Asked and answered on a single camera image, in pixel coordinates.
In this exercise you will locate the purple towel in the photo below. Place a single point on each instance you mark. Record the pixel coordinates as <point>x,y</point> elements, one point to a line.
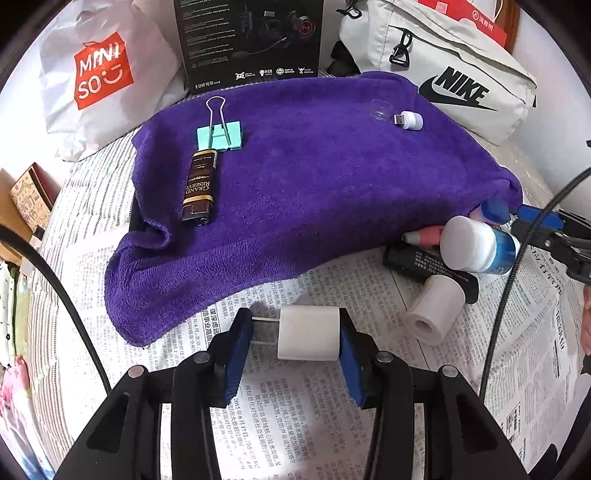
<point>317,178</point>

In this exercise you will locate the person's hand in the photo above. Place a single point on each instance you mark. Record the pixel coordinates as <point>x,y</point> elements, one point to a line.
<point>585,334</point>

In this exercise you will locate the small white USB adapter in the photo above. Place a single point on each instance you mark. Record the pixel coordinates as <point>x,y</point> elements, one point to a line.
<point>409,120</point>

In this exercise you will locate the patterned brown box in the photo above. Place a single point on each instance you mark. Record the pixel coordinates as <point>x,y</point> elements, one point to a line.
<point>34,194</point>

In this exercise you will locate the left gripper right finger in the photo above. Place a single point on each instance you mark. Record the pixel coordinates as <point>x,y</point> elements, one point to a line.
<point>373,376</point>

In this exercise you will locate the white paper tape roll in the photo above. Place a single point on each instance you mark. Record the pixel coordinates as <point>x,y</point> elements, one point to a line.
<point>433,313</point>

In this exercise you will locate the white Miniso bag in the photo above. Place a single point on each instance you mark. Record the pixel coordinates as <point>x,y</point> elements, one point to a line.
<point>106,68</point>

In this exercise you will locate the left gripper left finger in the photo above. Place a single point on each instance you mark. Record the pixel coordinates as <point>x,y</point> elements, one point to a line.
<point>212,377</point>

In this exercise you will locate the red white box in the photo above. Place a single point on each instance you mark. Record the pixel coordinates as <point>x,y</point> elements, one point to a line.
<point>461,10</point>

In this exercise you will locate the white USB charger plug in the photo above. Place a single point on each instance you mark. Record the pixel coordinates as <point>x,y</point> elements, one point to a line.
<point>303,333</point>

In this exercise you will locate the blue white bottle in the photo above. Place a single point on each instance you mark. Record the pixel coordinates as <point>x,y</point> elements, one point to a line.
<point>475,247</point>

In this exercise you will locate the grey Nike bag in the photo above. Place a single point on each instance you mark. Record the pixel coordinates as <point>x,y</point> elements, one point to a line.
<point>457,67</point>

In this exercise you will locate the brown gold lighter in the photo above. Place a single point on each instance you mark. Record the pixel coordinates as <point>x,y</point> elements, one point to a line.
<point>198,200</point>

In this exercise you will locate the clear plastic cap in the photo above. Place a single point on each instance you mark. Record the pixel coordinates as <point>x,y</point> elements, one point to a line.
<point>381,110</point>

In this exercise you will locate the black headset box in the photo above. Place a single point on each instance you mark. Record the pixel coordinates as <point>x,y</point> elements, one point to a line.
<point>227,43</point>

